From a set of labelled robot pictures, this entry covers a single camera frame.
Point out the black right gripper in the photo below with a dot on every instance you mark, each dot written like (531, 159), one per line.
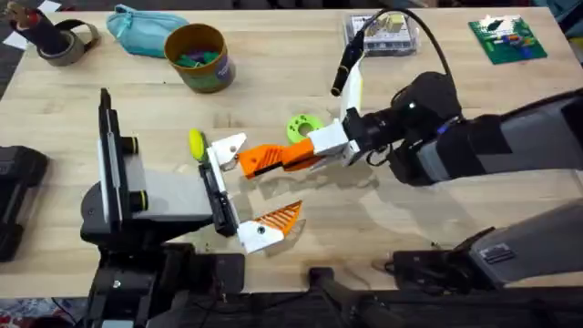
(410, 118)

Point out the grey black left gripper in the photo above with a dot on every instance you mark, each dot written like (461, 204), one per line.
(177, 200)

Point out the orange ribbed wedge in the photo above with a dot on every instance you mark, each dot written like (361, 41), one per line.
(259, 159)

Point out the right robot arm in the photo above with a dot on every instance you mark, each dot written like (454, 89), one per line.
(524, 141)

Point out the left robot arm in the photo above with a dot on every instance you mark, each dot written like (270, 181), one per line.
(136, 282)

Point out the yellow green toy vegetable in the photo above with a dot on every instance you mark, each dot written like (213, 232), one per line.
(197, 143)

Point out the green disc with holes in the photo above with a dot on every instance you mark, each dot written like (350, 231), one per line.
(296, 130)

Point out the right wrist upright plate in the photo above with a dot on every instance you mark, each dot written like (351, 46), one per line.
(353, 91)

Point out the brown tub with toys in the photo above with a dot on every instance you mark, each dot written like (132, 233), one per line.
(200, 68)

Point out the clear box with parts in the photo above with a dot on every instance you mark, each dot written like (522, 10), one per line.
(387, 36)

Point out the left wrist upright black plate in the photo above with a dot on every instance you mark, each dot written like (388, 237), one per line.
(110, 155)

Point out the teal soft pouch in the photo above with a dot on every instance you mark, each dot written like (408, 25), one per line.
(141, 32)

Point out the green board with blocks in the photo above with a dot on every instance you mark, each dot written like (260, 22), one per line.
(508, 41)

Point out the grey tape roll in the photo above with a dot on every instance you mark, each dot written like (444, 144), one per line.
(68, 52)

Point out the black device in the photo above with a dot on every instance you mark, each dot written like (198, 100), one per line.
(18, 191)

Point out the dark bundle of tools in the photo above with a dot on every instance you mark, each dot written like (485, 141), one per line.
(41, 32)

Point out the white paper sheet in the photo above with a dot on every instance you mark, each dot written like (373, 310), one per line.
(16, 41)

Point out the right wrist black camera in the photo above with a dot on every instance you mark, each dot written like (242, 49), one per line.
(346, 64)

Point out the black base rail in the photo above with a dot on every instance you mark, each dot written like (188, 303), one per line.
(455, 310)

